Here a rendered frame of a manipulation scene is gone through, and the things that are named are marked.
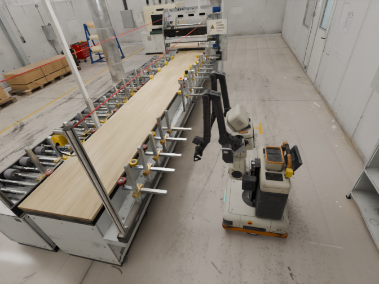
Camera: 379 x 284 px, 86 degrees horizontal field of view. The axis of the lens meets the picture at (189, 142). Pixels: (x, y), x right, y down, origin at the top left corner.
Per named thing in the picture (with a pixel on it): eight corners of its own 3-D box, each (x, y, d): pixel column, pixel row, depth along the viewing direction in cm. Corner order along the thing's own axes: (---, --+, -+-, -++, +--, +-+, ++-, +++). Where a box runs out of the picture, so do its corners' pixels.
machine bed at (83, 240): (205, 83, 600) (203, 52, 549) (123, 270, 207) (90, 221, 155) (182, 83, 616) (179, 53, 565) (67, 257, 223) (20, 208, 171)
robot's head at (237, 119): (250, 113, 181) (238, 101, 176) (250, 125, 164) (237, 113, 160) (237, 121, 189) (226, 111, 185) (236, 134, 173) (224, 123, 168)
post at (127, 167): (142, 201, 191) (128, 163, 163) (141, 204, 189) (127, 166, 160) (139, 200, 192) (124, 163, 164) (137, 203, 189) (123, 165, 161)
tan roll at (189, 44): (217, 45, 547) (217, 40, 540) (217, 46, 538) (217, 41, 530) (167, 48, 581) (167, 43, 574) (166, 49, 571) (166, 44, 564)
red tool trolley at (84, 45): (93, 58, 1015) (87, 40, 967) (86, 62, 955) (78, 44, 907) (84, 59, 1022) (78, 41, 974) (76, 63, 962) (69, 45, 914)
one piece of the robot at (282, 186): (275, 187, 251) (288, 131, 201) (280, 228, 209) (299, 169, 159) (247, 184, 259) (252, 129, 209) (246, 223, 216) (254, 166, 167)
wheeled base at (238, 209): (279, 192, 260) (283, 179, 246) (287, 240, 211) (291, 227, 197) (226, 186, 276) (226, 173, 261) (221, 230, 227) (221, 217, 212)
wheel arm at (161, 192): (167, 192, 182) (166, 190, 179) (166, 196, 179) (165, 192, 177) (124, 187, 192) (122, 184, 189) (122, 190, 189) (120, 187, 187)
